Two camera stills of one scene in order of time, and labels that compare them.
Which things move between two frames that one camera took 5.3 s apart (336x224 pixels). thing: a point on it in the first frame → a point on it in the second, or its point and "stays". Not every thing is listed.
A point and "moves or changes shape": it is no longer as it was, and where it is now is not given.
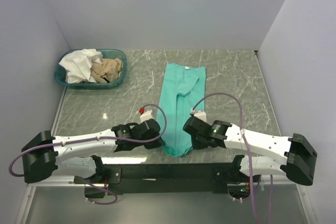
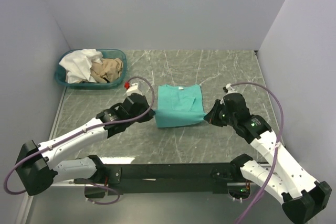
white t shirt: [78, 64] stays
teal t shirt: [183, 85] moves or changes shape
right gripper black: [197, 146] → [211, 117]
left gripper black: [156, 143] → [148, 116]
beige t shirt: [111, 68] stays
